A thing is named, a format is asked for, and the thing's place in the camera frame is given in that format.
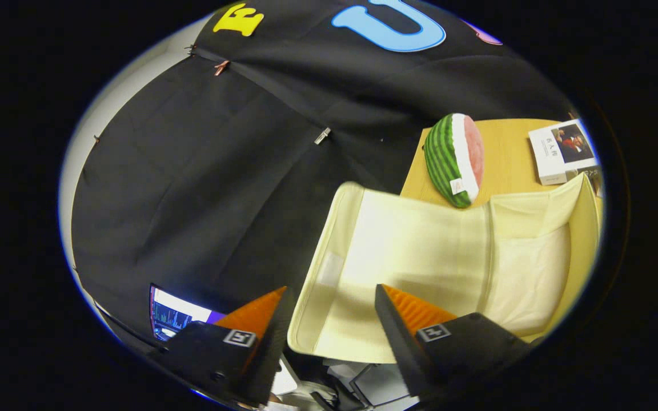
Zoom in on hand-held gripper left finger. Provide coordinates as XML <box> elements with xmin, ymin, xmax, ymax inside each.
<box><xmin>146</xmin><ymin>285</ymin><xmax>295</xmax><ymax>407</ymax></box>

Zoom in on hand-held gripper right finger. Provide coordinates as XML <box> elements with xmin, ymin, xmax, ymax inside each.
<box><xmin>374</xmin><ymin>284</ymin><xmax>535</xmax><ymax>400</ymax></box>

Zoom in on beige fabric storage box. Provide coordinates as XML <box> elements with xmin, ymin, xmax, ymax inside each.
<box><xmin>287</xmin><ymin>171</ymin><xmax>603</xmax><ymax>364</ymax></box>

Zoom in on computer monitor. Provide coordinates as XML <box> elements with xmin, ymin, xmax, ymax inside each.
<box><xmin>149</xmin><ymin>284</ymin><xmax>227</xmax><ymax>342</ymax></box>

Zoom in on watermelon slice plush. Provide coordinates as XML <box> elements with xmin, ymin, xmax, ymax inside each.
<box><xmin>424</xmin><ymin>113</ymin><xmax>485</xmax><ymax>209</ymax></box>

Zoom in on white book with portrait cover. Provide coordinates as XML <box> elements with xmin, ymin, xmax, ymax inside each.
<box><xmin>528</xmin><ymin>119</ymin><xmax>599</xmax><ymax>186</ymax></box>

